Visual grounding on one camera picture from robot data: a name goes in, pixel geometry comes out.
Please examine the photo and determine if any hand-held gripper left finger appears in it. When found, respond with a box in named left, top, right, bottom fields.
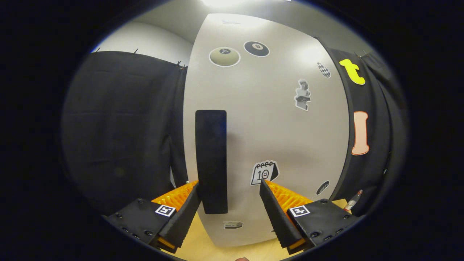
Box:
left=103, top=179, right=202, bottom=254

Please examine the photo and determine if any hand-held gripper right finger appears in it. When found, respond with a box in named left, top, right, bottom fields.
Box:
left=259, top=179, right=365, bottom=255

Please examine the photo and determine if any black door handle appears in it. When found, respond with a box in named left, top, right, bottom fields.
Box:
left=195, top=109, right=228, bottom=215

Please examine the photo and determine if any beige shoe cabinet door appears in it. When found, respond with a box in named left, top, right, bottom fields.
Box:
left=182, top=14, right=351, bottom=248

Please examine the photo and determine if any grey shoe cabinet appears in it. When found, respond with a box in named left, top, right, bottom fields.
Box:
left=182, top=14, right=357, bottom=248

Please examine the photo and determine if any clear plastic water bottle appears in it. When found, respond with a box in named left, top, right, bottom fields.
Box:
left=343, top=189, right=364, bottom=213

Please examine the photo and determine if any black backdrop cloth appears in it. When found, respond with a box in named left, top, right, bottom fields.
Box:
left=61, top=36, right=409, bottom=218

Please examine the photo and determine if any large ceiling light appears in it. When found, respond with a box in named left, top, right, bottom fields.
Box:
left=200, top=0, right=292, bottom=8

